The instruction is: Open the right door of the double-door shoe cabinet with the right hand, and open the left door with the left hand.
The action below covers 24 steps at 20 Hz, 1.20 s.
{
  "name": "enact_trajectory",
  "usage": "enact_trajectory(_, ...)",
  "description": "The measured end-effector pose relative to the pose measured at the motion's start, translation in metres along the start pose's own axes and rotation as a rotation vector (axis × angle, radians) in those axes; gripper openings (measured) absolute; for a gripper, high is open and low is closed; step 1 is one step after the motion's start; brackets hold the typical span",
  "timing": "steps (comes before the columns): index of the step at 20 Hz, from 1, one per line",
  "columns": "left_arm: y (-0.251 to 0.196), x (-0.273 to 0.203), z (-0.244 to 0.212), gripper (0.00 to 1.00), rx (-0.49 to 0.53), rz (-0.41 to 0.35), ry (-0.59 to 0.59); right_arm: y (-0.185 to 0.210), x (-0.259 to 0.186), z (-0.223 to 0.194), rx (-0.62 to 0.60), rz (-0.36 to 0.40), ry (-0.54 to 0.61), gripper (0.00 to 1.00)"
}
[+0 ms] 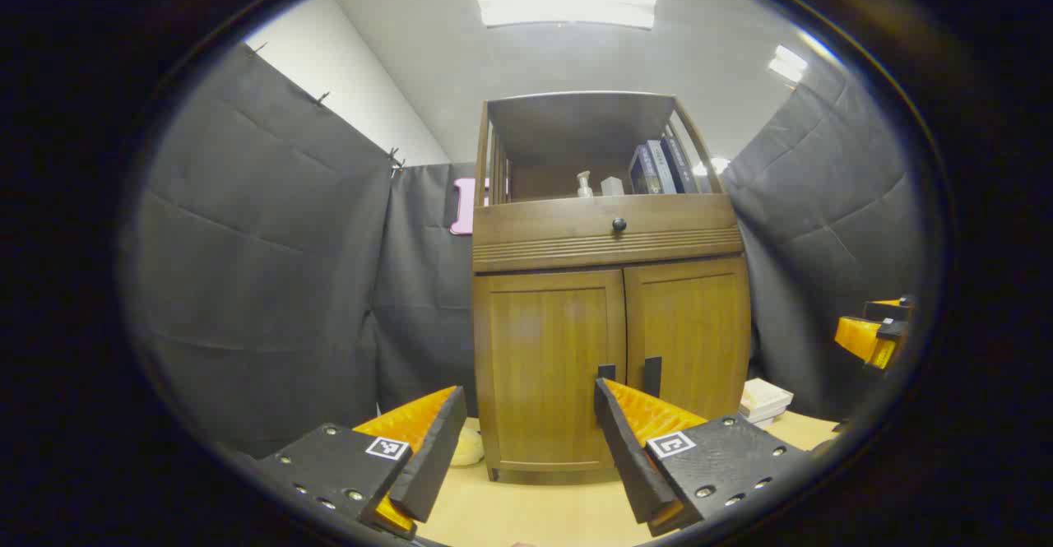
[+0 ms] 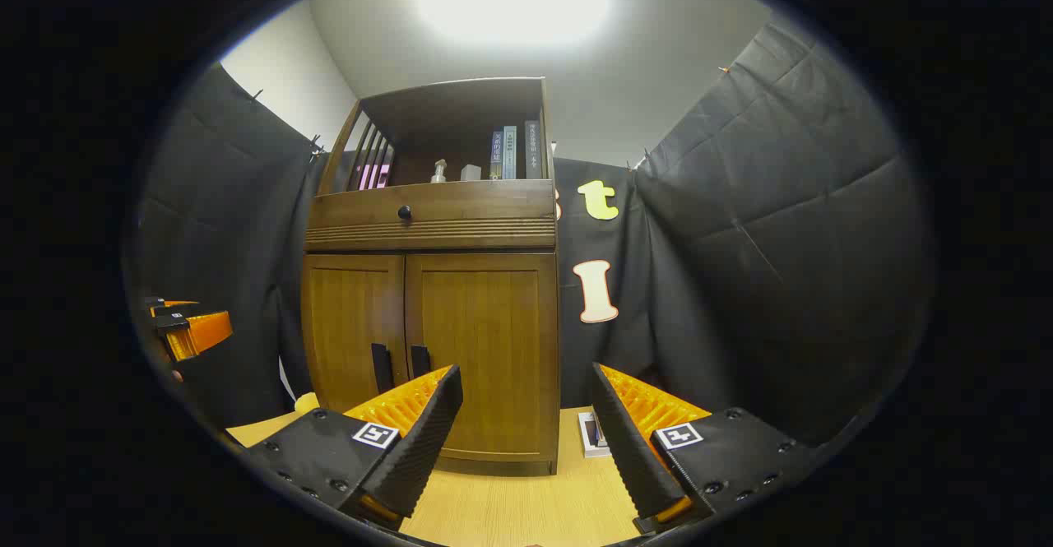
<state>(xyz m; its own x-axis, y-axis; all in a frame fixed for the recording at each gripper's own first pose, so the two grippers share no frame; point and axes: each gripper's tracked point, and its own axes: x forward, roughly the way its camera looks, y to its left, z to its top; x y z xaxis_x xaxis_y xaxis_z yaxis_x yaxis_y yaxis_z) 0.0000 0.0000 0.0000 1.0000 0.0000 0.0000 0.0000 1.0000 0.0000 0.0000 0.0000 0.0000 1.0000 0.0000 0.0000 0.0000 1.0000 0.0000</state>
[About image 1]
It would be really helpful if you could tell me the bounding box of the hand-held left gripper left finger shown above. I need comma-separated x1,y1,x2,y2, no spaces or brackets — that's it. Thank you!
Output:
255,385,468,541

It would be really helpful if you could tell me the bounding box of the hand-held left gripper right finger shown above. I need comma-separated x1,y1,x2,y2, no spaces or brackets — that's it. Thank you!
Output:
594,378,811,538

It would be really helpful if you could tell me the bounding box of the black backdrop cloth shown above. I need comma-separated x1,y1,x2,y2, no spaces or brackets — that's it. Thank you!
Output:
123,41,926,457

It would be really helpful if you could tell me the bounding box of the cream cover book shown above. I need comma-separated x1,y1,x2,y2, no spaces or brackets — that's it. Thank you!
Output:
740,378,795,416

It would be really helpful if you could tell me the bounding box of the wooden cabinet drawer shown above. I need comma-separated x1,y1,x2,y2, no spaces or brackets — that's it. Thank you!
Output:
473,193,745,273

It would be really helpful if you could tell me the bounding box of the pale yellow plush ball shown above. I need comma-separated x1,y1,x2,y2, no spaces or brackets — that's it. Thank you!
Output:
450,425,486,467

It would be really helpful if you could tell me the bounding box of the wooden double-door shoe cabinet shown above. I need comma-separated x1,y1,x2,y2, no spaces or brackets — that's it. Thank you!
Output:
471,90,751,482

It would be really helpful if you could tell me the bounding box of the wooden cabinet door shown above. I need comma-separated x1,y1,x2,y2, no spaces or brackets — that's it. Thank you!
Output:
475,270,628,472
624,256,751,422

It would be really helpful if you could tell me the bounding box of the large ceiling light panel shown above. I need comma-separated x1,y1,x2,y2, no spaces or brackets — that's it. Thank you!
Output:
473,0,657,30

